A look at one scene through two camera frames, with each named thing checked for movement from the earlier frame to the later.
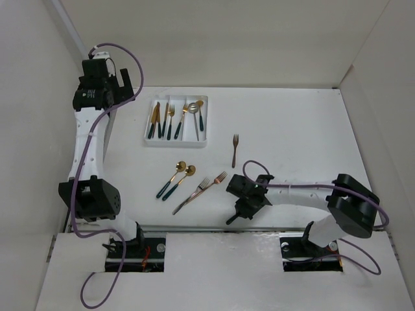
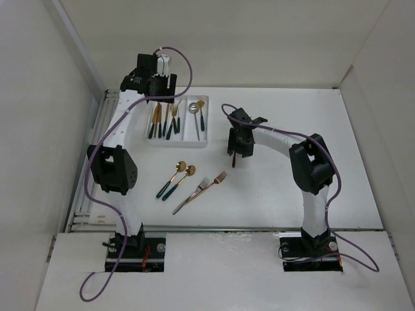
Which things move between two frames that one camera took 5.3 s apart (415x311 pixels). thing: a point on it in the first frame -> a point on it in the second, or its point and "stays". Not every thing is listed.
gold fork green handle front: [231, 219] -> [174, 111]
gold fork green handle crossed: [185, 109] -> [174, 112]
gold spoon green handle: [200, 103] stays
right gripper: [245, 212] -> [246, 151]
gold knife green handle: [158, 119] stays
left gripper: [124, 92] -> [165, 80]
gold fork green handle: [171, 111] stays
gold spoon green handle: [190, 171] stays
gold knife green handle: [165, 120] stays
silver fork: [202, 185] stays
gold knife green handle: [154, 118] stays
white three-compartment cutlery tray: [177, 121] stays
